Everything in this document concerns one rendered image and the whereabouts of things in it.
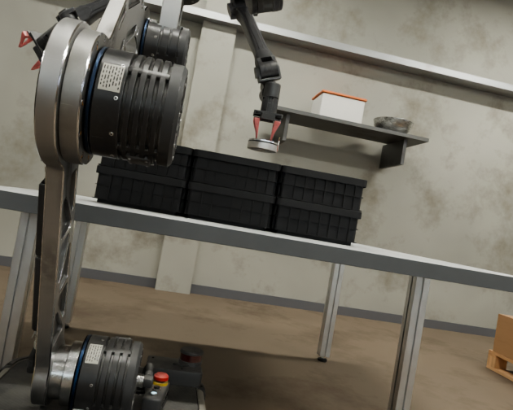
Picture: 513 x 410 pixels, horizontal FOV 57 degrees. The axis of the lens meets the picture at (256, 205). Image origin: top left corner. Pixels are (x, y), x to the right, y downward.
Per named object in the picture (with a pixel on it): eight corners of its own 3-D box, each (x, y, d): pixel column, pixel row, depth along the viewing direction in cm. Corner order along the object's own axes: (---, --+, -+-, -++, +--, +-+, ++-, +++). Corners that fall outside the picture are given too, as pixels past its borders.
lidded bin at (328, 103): (348, 131, 429) (352, 107, 430) (363, 125, 397) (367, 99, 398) (307, 122, 423) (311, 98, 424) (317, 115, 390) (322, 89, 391)
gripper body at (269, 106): (252, 117, 170) (256, 97, 170) (280, 122, 171) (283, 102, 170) (253, 114, 163) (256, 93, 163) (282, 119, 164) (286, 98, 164)
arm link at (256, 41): (226, -2, 184) (253, -5, 186) (226, 11, 189) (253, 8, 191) (255, 71, 161) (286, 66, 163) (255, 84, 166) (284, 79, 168)
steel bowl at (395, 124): (399, 142, 438) (401, 128, 439) (418, 137, 404) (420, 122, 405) (365, 135, 433) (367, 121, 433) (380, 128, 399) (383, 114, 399)
